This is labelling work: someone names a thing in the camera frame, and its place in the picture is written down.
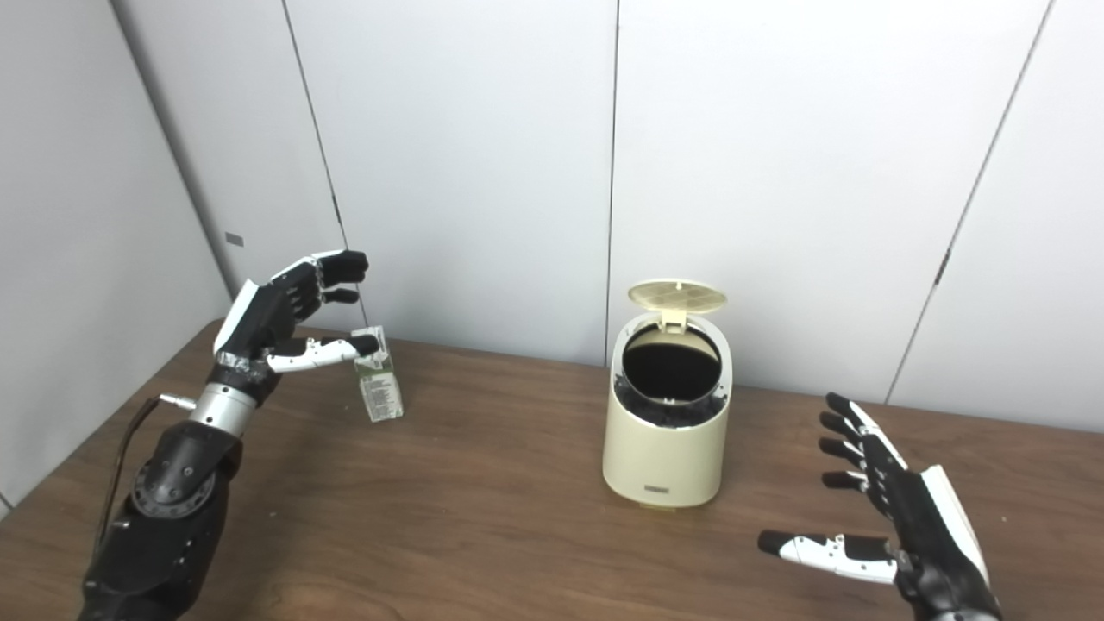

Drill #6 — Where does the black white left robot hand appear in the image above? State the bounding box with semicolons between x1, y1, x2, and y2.
213;250;381;402

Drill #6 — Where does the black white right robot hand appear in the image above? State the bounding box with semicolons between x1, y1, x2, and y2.
757;392;1003;621

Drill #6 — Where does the green white milk carton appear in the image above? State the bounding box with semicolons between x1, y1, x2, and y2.
353;326;405;423

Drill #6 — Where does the cream lidded trash can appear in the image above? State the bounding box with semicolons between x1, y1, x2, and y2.
602;312;734;509

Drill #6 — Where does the cream round bin lid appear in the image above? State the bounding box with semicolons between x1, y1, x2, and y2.
627;279;728;333

